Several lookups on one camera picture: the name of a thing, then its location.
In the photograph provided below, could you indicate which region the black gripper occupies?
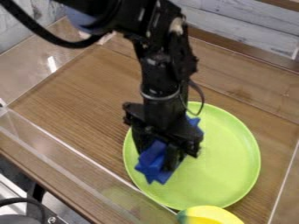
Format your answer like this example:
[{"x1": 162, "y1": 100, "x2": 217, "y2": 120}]
[{"x1": 123, "y1": 102, "x2": 201, "y2": 172}]

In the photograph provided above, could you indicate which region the blue block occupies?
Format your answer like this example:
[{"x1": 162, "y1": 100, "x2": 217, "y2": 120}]
[{"x1": 135, "y1": 117, "x2": 203, "y2": 185}]

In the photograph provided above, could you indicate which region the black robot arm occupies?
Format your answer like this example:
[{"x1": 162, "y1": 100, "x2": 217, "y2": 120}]
[{"x1": 55, "y1": 0, "x2": 203, "y2": 171}]

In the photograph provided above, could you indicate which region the green plate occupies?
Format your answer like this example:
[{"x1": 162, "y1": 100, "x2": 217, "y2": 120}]
[{"x1": 123, "y1": 104, "x2": 262, "y2": 210}]

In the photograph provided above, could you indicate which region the yellow round object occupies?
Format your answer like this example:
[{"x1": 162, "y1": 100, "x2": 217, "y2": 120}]
[{"x1": 176, "y1": 206, "x2": 246, "y2": 224}]

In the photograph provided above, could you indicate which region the black metal stand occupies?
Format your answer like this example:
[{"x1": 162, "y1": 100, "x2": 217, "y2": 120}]
[{"x1": 0, "y1": 180, "x2": 70, "y2": 224}]

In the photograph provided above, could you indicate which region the clear acrylic enclosure wall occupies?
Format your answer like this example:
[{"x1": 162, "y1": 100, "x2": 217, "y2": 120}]
[{"x1": 0, "y1": 17, "x2": 299, "y2": 224}]

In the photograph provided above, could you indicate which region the black cable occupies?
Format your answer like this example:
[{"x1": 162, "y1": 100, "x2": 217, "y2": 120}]
[{"x1": 0, "y1": 0, "x2": 115, "y2": 50}]

